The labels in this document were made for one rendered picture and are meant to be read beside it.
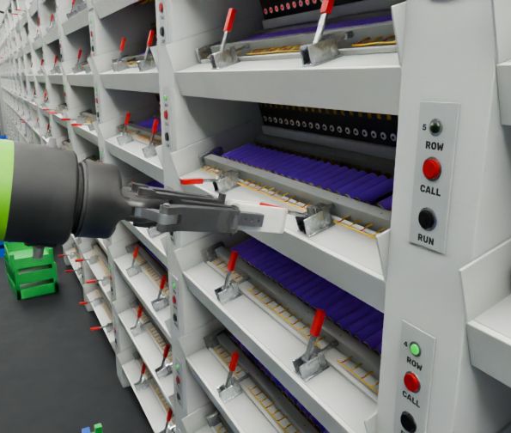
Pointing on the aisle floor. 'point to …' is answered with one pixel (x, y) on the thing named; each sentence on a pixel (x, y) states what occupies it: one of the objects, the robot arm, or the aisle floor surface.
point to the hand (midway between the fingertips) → (255, 216)
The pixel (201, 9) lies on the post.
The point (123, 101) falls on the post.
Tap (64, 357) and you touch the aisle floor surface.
